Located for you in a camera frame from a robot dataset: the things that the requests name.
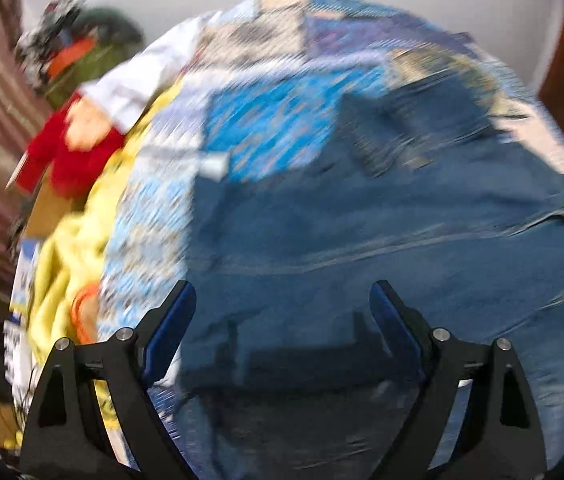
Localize scattered papers and books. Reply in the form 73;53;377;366
3;240;42;413

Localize white shirt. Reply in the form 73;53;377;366
78;15;208;134

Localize yellow blanket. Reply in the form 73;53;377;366
26;79;184;430

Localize blue denim jacket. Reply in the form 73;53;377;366
174;72;564;479

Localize red plush toy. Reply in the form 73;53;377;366
8;91;125;198

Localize patchwork blue bedspread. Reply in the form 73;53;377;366
96;0;564;480

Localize pile of clothes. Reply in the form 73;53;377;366
15;0;86;93

